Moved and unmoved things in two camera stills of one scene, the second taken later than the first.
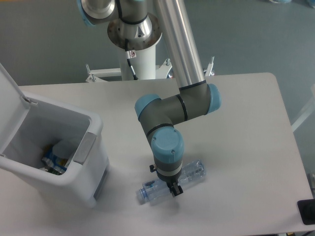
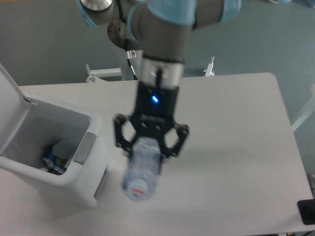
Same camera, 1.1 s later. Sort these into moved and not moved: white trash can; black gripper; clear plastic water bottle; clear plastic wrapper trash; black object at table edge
Moved: black gripper; clear plastic water bottle
Not moved: black object at table edge; white trash can; clear plastic wrapper trash
